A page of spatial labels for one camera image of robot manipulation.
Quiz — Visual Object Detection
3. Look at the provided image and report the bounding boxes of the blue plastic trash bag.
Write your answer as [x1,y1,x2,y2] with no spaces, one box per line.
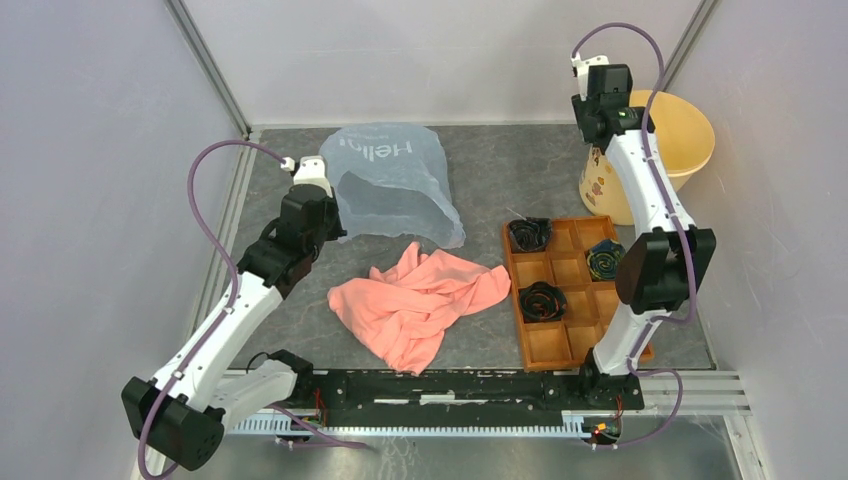
[319,123,466,249]

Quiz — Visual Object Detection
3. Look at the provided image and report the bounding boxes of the yellow trash bin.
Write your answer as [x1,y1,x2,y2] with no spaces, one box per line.
[579,92,715,226]

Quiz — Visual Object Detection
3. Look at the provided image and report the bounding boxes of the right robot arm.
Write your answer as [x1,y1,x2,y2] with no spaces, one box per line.
[572,56,716,388]

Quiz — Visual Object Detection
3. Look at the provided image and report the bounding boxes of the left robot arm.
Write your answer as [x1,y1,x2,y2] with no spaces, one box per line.
[121,184,344,471]

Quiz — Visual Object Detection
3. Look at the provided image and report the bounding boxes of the pink cloth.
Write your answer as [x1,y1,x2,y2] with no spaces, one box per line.
[327,241,512,375]

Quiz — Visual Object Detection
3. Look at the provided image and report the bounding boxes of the black rolled sock top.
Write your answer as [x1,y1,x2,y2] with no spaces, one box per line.
[507,217,553,253]

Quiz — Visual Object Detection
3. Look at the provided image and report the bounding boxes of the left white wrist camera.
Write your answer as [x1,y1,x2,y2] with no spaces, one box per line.
[280,155,334,198]

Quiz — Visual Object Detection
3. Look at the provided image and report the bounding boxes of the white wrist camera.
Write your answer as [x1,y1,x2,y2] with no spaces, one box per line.
[571,53,609,100]
[280,155,334,198]

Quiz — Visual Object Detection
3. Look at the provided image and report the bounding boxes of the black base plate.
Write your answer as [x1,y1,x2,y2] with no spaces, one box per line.
[280,369,645,428]

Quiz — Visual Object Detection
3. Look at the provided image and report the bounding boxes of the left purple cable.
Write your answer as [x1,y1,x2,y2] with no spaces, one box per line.
[135,140,296,480]

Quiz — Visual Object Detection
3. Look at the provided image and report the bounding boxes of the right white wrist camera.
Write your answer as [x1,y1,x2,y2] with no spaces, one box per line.
[571,53,609,100]

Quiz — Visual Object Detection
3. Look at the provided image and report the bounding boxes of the aluminium frame rail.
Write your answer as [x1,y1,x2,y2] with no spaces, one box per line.
[150,369,753,439]

